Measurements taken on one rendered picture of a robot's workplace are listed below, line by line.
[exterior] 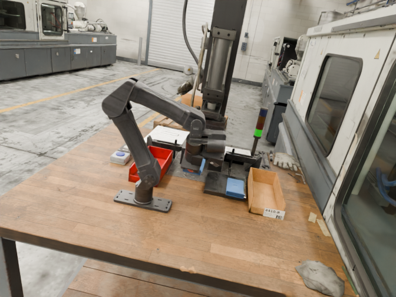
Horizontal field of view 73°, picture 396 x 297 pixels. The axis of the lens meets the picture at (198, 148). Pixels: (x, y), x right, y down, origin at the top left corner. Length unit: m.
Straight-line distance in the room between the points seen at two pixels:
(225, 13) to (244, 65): 9.19
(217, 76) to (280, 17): 9.30
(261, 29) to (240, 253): 9.77
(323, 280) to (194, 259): 0.36
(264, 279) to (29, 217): 0.71
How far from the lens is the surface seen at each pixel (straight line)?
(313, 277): 0.89
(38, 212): 0.99
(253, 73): 10.43
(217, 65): 1.15
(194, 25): 10.57
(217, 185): 1.13
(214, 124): 1.19
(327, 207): 1.27
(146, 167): 0.89
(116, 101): 0.82
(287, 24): 10.42
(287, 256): 0.93
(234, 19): 1.23
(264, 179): 1.26
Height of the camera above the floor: 1.48
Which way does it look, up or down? 23 degrees down
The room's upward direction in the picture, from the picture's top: 9 degrees clockwise
